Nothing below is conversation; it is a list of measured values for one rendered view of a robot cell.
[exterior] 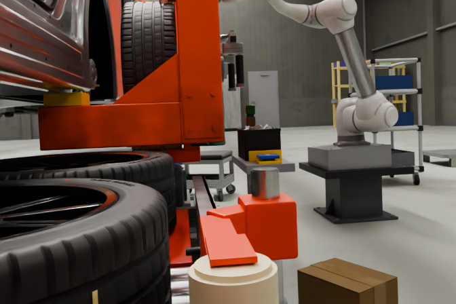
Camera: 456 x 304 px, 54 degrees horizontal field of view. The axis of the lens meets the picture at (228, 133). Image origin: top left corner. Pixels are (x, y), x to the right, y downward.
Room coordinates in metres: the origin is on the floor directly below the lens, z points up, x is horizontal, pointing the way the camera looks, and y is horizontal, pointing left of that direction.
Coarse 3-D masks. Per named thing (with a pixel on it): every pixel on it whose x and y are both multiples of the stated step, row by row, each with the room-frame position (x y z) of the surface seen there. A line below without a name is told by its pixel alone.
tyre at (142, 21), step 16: (128, 16) 1.97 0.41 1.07; (144, 16) 1.98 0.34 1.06; (160, 16) 1.99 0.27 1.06; (128, 32) 1.92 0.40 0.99; (144, 32) 1.93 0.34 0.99; (160, 32) 1.94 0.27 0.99; (128, 48) 1.90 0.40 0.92; (144, 48) 1.91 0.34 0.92; (160, 48) 1.91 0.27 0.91; (176, 48) 1.96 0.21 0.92; (128, 64) 1.89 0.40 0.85; (144, 64) 1.91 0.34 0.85; (160, 64) 1.91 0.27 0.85; (128, 80) 1.90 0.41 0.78
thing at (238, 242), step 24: (216, 216) 0.58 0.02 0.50; (240, 216) 0.58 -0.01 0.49; (264, 216) 0.59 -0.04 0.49; (288, 216) 0.59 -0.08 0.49; (216, 240) 0.42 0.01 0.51; (240, 240) 0.42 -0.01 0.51; (264, 240) 0.59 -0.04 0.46; (288, 240) 0.59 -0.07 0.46; (216, 264) 0.36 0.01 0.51; (240, 264) 0.37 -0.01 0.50; (264, 264) 0.37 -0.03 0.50; (192, 288) 0.36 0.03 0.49; (216, 288) 0.34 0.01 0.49; (240, 288) 0.34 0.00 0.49; (264, 288) 0.35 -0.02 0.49
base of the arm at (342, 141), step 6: (342, 138) 2.59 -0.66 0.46; (348, 138) 2.57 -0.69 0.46; (354, 138) 2.56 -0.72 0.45; (360, 138) 2.57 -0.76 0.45; (336, 144) 2.66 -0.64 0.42; (342, 144) 2.55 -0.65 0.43; (348, 144) 2.56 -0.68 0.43; (354, 144) 2.55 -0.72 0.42; (360, 144) 2.55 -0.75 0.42; (366, 144) 2.54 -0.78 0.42
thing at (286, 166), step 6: (234, 156) 1.86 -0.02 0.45; (234, 162) 1.85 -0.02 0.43; (240, 162) 1.66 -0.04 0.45; (246, 162) 1.61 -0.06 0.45; (252, 162) 1.60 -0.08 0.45; (282, 162) 1.56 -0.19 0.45; (288, 162) 1.56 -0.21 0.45; (240, 168) 1.66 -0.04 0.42; (246, 168) 1.52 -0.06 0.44; (282, 168) 1.53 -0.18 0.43; (288, 168) 1.53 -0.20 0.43; (294, 168) 1.53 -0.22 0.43
